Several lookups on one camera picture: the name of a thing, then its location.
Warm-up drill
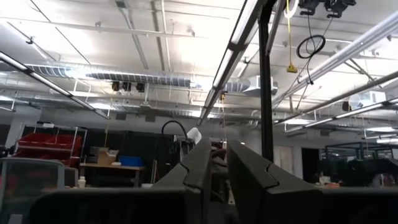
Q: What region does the grey mesh office chair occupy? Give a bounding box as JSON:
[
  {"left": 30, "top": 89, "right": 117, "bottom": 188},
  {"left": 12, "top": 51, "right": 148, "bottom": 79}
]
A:
[{"left": 0, "top": 157, "right": 79, "bottom": 224}]

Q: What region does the white ceiling air unit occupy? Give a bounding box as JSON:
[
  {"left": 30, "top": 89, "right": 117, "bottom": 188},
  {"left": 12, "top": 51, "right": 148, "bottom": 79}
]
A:
[{"left": 241, "top": 74, "right": 279, "bottom": 96}]

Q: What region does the black coiled camera cable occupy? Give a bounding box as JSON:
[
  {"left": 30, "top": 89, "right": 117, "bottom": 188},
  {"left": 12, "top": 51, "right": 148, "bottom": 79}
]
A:
[{"left": 295, "top": 14, "right": 335, "bottom": 85}]

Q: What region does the yellow hanging power cord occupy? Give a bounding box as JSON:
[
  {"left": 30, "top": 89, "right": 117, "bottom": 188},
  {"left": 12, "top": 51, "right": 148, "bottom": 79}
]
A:
[{"left": 285, "top": 0, "right": 299, "bottom": 74}]

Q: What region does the metal wire shelf rack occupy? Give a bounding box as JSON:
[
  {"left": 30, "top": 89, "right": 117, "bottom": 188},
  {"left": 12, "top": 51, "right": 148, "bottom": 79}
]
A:
[{"left": 14, "top": 122, "right": 88, "bottom": 169}]

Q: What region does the black overhead camera unit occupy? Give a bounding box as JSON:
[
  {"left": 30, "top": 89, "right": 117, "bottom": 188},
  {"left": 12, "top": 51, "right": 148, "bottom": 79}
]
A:
[
  {"left": 297, "top": 0, "right": 321, "bottom": 16},
  {"left": 324, "top": 0, "right": 358, "bottom": 19}
]

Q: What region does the wooden background table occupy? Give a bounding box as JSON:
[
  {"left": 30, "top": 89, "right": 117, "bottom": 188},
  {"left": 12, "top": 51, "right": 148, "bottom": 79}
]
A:
[{"left": 78, "top": 162, "right": 147, "bottom": 188}]

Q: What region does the linear pendant ceiling light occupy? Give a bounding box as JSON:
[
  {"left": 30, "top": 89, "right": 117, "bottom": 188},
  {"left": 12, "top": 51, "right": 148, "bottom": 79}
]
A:
[
  {"left": 196, "top": 0, "right": 268, "bottom": 127},
  {"left": 284, "top": 97, "right": 398, "bottom": 134},
  {"left": 0, "top": 51, "right": 111, "bottom": 121}
]

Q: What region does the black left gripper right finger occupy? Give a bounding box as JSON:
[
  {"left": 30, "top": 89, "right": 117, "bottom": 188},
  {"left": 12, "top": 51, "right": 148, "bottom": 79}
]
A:
[{"left": 226, "top": 139, "right": 324, "bottom": 224}]

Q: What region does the brown cardboard box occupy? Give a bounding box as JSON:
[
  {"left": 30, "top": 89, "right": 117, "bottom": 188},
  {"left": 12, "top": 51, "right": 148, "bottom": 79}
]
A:
[{"left": 96, "top": 147, "right": 119, "bottom": 166}]

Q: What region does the silver spiral air duct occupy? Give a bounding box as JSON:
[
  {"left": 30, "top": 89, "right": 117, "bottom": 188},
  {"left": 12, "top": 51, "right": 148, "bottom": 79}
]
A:
[{"left": 27, "top": 63, "right": 203, "bottom": 90}]

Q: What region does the black partition panel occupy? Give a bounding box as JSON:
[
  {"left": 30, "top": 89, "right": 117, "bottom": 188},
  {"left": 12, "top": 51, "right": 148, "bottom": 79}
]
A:
[{"left": 83, "top": 129, "right": 188, "bottom": 188}]

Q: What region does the long white ceiling tube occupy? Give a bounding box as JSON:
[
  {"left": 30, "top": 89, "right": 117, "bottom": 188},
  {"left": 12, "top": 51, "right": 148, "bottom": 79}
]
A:
[{"left": 271, "top": 10, "right": 398, "bottom": 106}]

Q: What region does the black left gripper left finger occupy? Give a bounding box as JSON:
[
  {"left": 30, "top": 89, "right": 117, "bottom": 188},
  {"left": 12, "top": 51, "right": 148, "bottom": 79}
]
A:
[{"left": 151, "top": 138, "right": 213, "bottom": 224}]

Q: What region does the blue plastic bin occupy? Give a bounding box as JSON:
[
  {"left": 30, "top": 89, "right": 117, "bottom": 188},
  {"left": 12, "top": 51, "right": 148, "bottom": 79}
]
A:
[{"left": 118, "top": 155, "right": 144, "bottom": 167}]

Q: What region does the red storage bin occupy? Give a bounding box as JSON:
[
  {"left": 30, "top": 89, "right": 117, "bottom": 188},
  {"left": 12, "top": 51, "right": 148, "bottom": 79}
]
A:
[
  {"left": 17, "top": 133, "right": 52, "bottom": 147},
  {"left": 46, "top": 133, "right": 83, "bottom": 149}
]

